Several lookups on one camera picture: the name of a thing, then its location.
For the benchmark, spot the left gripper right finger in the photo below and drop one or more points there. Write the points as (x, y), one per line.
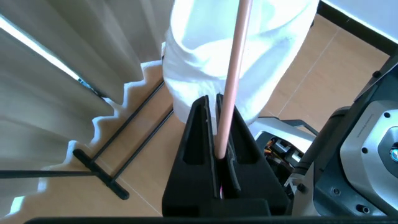
(258, 180)

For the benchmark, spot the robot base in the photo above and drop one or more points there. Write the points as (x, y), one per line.
(357, 155)

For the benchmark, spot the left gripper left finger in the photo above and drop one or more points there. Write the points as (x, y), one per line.
(186, 186)

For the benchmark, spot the pink clothes hanger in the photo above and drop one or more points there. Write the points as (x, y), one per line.
(231, 93)

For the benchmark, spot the black clothes rack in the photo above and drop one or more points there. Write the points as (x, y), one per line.
(109, 183)

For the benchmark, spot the white printed shirt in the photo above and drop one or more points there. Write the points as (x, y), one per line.
(199, 56)

